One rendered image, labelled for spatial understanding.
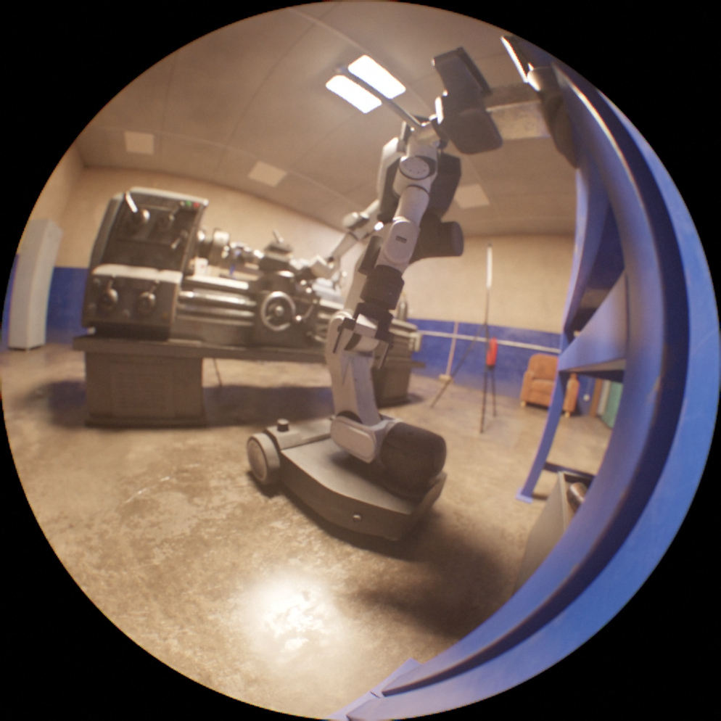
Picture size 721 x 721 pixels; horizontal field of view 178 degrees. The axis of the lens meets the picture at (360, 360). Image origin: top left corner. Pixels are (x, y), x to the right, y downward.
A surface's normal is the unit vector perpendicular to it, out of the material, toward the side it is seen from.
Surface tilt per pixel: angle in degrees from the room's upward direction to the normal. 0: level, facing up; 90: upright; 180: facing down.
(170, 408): 90
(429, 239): 113
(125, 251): 90
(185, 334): 90
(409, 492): 0
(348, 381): 90
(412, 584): 0
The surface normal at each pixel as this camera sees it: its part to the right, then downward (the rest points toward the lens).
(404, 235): 0.04, 0.08
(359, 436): -0.64, -0.03
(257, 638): 0.15, -0.99
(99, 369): 0.69, 0.16
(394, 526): -0.35, 0.03
